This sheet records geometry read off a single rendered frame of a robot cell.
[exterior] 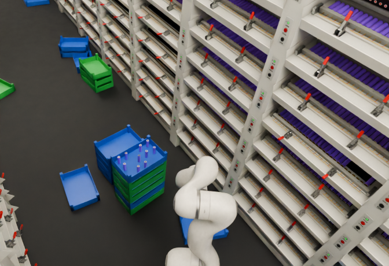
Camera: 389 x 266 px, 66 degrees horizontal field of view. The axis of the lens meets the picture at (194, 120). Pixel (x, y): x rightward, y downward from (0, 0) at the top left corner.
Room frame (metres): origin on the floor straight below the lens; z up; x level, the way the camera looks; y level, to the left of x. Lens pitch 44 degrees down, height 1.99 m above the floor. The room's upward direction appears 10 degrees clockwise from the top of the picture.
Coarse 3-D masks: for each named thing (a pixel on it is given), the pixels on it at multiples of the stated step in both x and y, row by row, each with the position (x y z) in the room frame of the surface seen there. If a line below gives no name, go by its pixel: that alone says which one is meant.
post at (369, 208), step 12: (384, 192) 0.74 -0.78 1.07; (372, 204) 0.74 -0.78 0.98; (360, 216) 0.73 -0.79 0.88; (372, 216) 0.71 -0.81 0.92; (384, 216) 0.69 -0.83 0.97; (348, 228) 0.73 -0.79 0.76; (372, 228) 0.69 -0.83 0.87; (336, 240) 0.73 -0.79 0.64; (360, 240) 0.69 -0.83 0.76; (324, 252) 0.73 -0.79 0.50; (336, 252) 0.71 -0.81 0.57
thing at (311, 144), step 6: (276, 114) 1.20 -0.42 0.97; (282, 120) 1.17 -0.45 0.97; (288, 126) 1.13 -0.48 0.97; (294, 132) 1.10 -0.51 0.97; (300, 138) 1.07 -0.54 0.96; (306, 138) 1.06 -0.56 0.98; (306, 144) 1.04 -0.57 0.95; (312, 144) 1.03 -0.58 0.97; (318, 150) 1.00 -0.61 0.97; (324, 156) 0.97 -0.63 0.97; (324, 162) 0.94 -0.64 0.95; (330, 162) 0.94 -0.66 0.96; (336, 162) 0.93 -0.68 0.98; (342, 168) 0.91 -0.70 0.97; (348, 174) 0.88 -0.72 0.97; (354, 180) 0.85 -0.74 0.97; (360, 186) 0.83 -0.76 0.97; (366, 192) 0.80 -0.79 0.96
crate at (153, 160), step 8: (136, 144) 1.28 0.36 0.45; (144, 144) 1.33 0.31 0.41; (152, 144) 1.33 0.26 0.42; (120, 152) 1.19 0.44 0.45; (128, 152) 1.23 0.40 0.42; (136, 152) 1.25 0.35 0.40; (144, 152) 1.26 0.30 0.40; (152, 152) 1.27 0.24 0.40; (160, 152) 1.27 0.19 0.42; (112, 160) 1.12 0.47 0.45; (120, 160) 1.16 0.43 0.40; (128, 160) 1.17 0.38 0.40; (136, 160) 1.19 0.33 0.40; (144, 160) 1.20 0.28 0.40; (152, 160) 1.21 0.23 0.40; (160, 160) 1.19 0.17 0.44; (120, 168) 1.10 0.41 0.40; (128, 168) 1.11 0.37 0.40; (136, 168) 1.12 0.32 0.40; (144, 168) 1.10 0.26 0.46; (152, 168) 1.14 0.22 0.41; (128, 176) 1.01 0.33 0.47; (136, 176) 1.05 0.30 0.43
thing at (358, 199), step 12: (276, 108) 1.24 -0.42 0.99; (264, 120) 1.19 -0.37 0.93; (276, 132) 1.11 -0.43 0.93; (288, 144) 1.05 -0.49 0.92; (300, 144) 1.05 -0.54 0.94; (300, 156) 1.00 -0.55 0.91; (312, 156) 0.98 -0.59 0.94; (312, 168) 0.95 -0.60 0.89; (324, 168) 0.92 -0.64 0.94; (348, 168) 0.92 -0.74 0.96; (336, 180) 0.86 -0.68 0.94; (348, 192) 0.81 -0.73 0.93; (360, 192) 0.81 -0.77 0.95; (372, 192) 0.80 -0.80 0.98; (360, 204) 0.76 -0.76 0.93
